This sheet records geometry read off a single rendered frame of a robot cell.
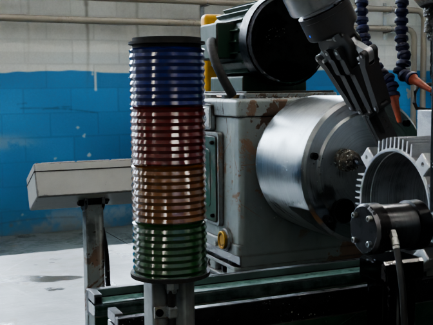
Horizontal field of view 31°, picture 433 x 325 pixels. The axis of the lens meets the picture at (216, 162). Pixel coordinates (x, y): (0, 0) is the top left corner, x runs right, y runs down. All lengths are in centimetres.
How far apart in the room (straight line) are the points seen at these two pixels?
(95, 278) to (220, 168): 47
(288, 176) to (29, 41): 534
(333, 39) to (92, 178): 39
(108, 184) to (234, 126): 42
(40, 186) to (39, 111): 545
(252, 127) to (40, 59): 516
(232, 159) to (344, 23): 49
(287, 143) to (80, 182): 39
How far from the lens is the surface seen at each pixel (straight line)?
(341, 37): 108
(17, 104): 650
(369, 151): 113
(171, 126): 58
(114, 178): 111
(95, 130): 665
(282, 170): 132
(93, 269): 114
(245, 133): 145
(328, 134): 128
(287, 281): 106
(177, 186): 59
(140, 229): 60
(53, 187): 109
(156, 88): 58
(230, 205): 150
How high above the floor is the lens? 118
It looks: 5 degrees down
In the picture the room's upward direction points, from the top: 1 degrees counter-clockwise
